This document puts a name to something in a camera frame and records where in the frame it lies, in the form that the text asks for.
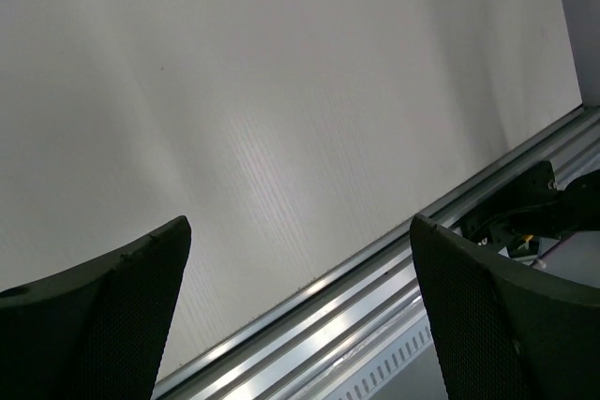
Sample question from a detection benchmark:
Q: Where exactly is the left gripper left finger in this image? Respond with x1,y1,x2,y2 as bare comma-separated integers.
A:
1,215,191,399

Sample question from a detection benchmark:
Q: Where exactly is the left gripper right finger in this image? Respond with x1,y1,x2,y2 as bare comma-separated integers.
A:
410,215,599,399

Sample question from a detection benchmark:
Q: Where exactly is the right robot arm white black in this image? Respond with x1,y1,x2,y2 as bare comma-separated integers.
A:
483,170,599,239

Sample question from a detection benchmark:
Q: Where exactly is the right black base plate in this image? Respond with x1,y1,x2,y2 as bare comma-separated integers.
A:
458,160,558,252

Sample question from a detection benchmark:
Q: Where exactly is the slotted cable duct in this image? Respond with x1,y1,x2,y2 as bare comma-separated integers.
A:
315,314,432,400

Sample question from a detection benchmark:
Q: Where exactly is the aluminium mounting rail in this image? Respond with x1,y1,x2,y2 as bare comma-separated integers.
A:
154,107,599,399

